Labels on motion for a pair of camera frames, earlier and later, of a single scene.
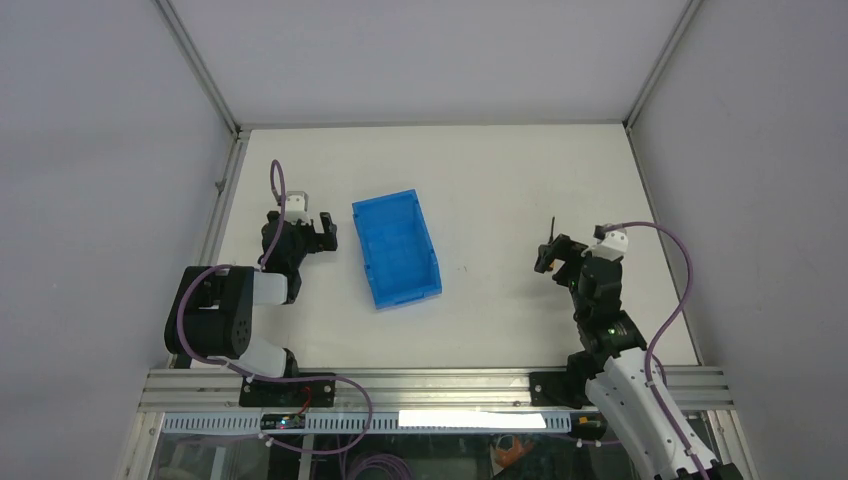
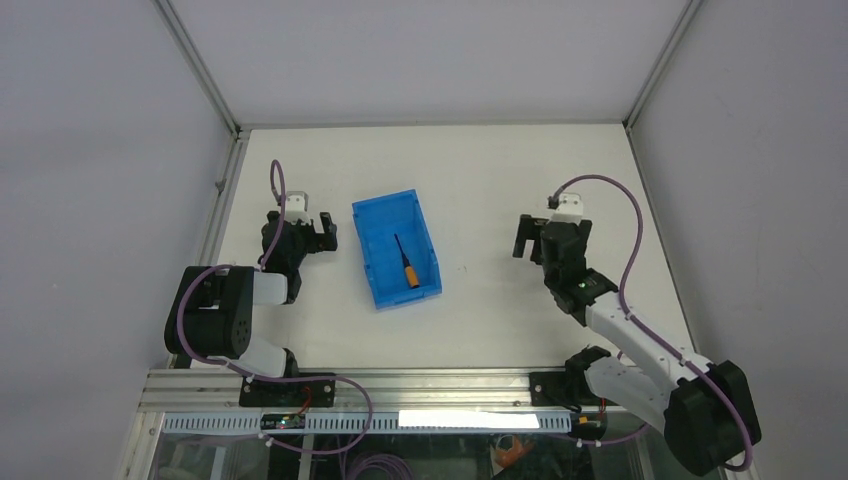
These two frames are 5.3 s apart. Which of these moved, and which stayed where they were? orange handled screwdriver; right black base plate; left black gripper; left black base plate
Moved: orange handled screwdriver
Stayed: left black base plate; right black base plate; left black gripper
